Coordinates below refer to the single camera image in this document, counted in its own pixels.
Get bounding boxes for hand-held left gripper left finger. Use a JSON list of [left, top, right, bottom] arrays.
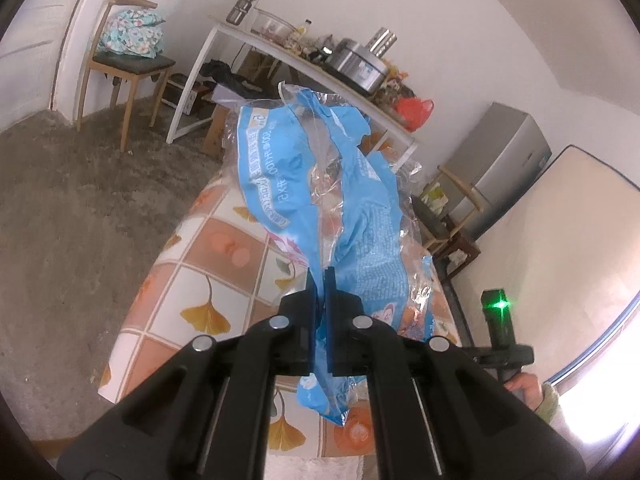
[[56, 272, 318, 480]]

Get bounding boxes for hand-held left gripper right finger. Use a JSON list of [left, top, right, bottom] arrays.
[[324, 267, 587, 480]]

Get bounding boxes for blue plastic wrapper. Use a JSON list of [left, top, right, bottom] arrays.
[[220, 81, 436, 428]]

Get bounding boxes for person's right hand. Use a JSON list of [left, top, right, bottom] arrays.
[[504, 372, 543, 411]]

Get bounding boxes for beige mattress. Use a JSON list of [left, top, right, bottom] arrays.
[[435, 145, 640, 386]]

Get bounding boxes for wooden armchair dark seat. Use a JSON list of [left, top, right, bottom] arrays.
[[415, 165, 493, 281]]

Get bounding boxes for green packet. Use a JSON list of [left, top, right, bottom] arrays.
[[422, 182, 448, 216]]

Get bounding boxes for grey refrigerator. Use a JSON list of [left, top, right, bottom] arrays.
[[442, 101, 552, 241]]

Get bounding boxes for cardboard box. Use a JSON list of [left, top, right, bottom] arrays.
[[202, 102, 233, 156]]

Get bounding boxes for red plastic bag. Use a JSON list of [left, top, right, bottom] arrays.
[[395, 97, 435, 132]]

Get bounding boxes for yellow orange packet pile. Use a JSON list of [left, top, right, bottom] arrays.
[[380, 67, 416, 103]]

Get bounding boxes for steel pot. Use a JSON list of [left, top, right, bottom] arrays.
[[325, 40, 391, 96]]

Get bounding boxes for small black shelf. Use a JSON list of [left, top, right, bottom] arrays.
[[162, 74, 211, 116]]

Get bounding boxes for dark clothes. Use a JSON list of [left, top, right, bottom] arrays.
[[202, 59, 263, 101]]

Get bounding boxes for white side table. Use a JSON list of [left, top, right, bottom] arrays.
[[166, 17, 420, 166]]

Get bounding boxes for steel cups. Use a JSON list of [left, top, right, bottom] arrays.
[[367, 26, 399, 56]]

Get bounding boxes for glass bowl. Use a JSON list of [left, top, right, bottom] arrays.
[[250, 7, 296, 41]]

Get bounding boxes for wooden chair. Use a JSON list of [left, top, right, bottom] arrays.
[[75, 0, 177, 153]]

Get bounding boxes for steel flask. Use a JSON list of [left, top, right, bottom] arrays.
[[226, 0, 258, 26]]

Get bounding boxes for floral cushion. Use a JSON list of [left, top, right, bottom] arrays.
[[96, 10, 166, 58]]

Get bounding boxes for white door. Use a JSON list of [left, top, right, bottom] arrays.
[[0, 0, 106, 126]]

